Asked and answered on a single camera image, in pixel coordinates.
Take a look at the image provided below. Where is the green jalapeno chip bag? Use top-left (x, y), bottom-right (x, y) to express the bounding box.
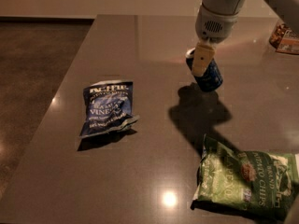
top-left (192, 135), bottom-right (299, 221)

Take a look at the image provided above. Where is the brown snack package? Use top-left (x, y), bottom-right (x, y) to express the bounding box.
top-left (269, 20), bottom-right (299, 55)

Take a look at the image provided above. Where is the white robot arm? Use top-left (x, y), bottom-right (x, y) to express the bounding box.
top-left (192, 0), bottom-right (299, 77)

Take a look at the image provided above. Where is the blue chip bag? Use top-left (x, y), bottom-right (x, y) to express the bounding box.
top-left (79, 80), bottom-right (139, 139)

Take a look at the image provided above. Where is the blue pepsi can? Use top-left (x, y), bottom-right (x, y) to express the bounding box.
top-left (185, 48), bottom-right (223, 92)

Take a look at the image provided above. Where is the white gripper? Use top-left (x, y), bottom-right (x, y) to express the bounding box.
top-left (192, 4), bottom-right (239, 77)

